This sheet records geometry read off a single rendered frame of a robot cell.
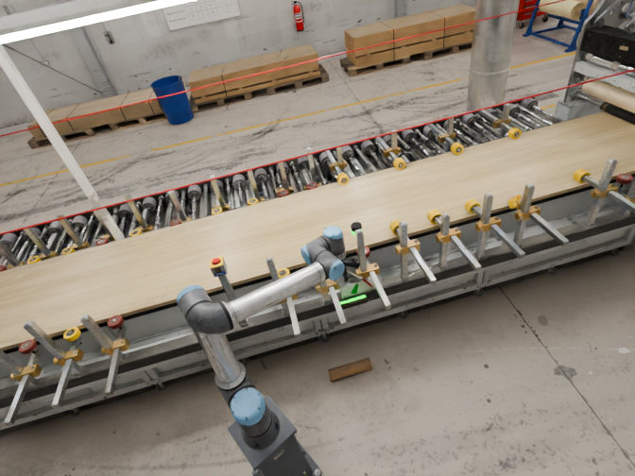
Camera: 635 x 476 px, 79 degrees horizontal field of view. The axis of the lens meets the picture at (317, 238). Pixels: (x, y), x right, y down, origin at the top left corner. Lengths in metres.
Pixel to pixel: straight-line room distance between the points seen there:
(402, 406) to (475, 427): 0.44
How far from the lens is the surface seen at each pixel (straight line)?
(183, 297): 1.59
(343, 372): 2.81
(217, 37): 8.92
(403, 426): 2.71
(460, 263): 2.55
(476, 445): 2.71
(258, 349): 2.95
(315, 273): 1.62
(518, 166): 3.11
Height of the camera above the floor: 2.49
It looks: 40 degrees down
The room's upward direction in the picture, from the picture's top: 12 degrees counter-clockwise
